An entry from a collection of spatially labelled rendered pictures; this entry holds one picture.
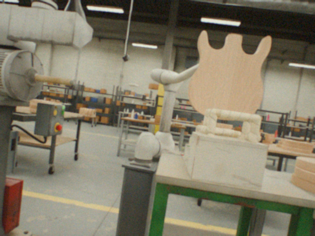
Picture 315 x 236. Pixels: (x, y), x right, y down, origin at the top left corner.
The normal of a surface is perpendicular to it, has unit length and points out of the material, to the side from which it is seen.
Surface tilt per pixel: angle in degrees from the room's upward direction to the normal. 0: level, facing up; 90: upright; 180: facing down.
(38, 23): 90
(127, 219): 90
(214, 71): 94
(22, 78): 93
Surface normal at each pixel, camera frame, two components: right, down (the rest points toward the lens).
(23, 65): 0.98, 0.07
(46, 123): -0.08, 0.04
